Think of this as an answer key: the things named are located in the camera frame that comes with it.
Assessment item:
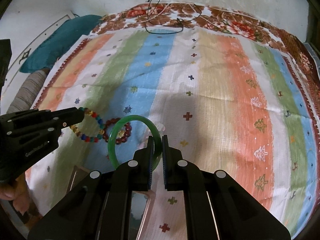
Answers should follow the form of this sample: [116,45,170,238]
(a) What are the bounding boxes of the multicolour bead bracelet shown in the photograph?
[69,107,106,143]

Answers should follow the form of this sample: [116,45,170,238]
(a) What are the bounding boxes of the white cable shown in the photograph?
[139,2,238,26]

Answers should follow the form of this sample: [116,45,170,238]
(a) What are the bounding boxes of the striped colourful blanket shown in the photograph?
[26,27,319,237]

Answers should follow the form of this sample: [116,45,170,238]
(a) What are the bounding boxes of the dark red bead bracelet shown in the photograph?
[102,117,133,145]

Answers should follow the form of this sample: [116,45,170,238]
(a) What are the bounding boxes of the black cable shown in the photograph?
[144,0,203,35]

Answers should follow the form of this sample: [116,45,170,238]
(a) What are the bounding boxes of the brown floral bedsheet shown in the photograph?
[92,3,319,94]

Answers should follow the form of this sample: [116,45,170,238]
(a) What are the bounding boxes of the grey striped pillow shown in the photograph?
[7,68,50,114]

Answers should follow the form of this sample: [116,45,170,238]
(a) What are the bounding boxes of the teal pillow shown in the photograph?
[20,15,101,73]

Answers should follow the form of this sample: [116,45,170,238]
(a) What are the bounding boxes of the green jade bangle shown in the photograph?
[107,115,163,170]

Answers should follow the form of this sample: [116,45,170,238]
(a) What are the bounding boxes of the person's left hand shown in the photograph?
[1,172,39,215]

